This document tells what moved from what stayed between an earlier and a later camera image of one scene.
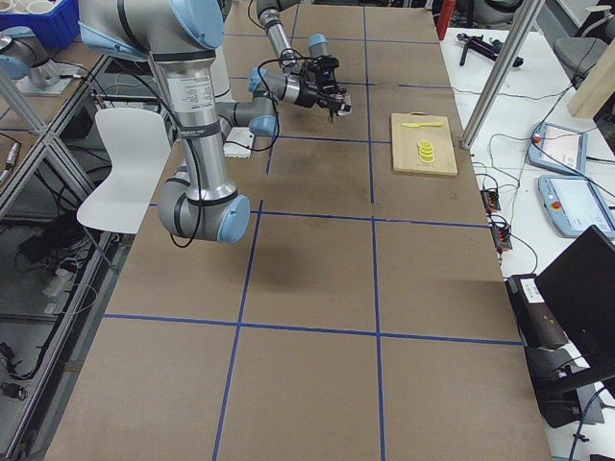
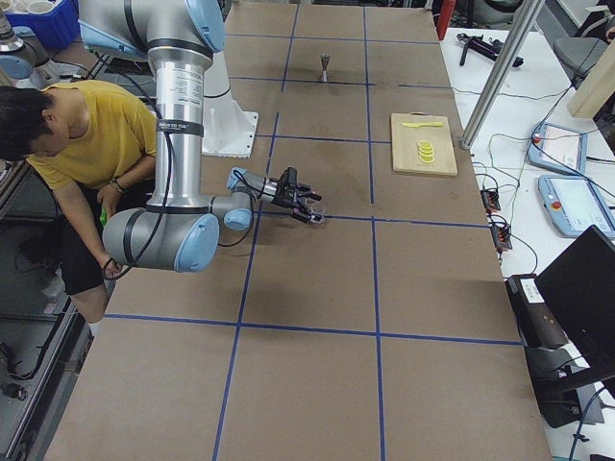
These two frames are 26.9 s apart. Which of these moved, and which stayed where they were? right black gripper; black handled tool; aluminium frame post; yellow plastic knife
Moved: right black gripper
Stayed: black handled tool; yellow plastic knife; aluminium frame post
